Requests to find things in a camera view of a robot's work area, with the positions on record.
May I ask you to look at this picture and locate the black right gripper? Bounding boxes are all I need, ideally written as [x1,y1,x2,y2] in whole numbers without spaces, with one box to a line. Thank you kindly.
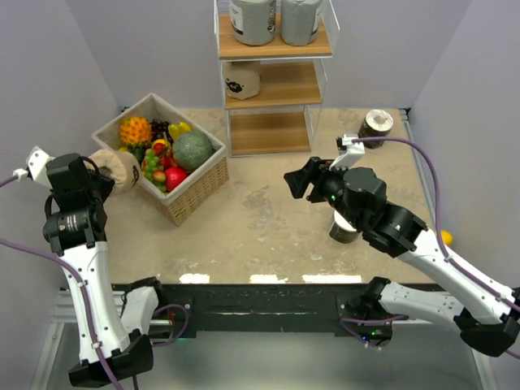
[284,156,364,228]

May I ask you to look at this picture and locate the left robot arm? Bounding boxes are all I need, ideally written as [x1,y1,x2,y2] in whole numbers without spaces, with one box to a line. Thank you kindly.
[43,154,168,388]

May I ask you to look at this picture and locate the green netted melon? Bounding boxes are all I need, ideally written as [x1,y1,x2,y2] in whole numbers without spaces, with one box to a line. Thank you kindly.
[172,131,213,172]

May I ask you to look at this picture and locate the orange pineapple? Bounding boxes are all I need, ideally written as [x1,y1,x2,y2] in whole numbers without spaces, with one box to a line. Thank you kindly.
[119,116,152,147]

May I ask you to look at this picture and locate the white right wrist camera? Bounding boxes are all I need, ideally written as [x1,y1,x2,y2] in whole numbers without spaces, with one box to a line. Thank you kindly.
[329,133,366,171]

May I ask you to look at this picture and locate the white wire wooden shelf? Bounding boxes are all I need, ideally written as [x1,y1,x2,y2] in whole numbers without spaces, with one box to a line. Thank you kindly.
[213,1,340,157]

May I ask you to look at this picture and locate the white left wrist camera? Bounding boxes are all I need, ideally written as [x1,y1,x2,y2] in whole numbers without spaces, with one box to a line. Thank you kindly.
[26,146,54,189]

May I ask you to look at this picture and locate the dark purple grapes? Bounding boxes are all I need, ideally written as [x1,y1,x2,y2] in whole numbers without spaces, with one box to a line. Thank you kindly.
[150,119,170,141]

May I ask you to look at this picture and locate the brown roll edge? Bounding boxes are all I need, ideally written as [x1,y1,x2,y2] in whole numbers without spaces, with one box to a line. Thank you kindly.
[84,149,141,195]

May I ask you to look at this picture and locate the yellow bananas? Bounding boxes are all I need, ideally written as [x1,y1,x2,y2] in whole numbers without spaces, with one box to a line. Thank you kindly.
[168,122,192,141]

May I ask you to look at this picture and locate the green grape bunch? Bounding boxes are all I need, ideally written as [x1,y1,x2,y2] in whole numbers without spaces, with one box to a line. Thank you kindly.
[141,149,166,193]

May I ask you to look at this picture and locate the red yellow peach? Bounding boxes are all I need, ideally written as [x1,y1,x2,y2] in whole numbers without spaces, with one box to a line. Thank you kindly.
[152,170,166,183]

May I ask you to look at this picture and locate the red apple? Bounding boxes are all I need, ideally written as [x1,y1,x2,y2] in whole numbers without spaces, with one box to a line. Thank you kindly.
[164,167,189,192]

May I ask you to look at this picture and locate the grey roll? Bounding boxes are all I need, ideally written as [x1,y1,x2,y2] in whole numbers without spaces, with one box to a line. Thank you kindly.
[280,0,323,46]
[230,0,276,46]

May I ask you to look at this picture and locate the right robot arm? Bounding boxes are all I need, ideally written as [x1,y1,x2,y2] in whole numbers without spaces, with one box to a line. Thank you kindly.
[284,157,519,358]

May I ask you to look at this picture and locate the black white roll back corner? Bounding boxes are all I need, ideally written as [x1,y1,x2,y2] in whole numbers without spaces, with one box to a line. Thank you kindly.
[357,109,394,138]

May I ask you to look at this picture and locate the black white roll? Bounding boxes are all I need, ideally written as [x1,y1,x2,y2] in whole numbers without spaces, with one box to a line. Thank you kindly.
[329,211,360,244]

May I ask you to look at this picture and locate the brown roll table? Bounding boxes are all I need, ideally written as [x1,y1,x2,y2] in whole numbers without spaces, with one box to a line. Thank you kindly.
[223,61,261,100]

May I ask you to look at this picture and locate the yellow mango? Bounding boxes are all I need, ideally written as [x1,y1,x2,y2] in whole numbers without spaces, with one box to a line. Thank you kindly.
[440,230,454,246]

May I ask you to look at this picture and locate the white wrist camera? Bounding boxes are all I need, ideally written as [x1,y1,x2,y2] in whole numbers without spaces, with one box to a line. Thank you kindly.
[329,133,366,171]
[26,146,54,189]

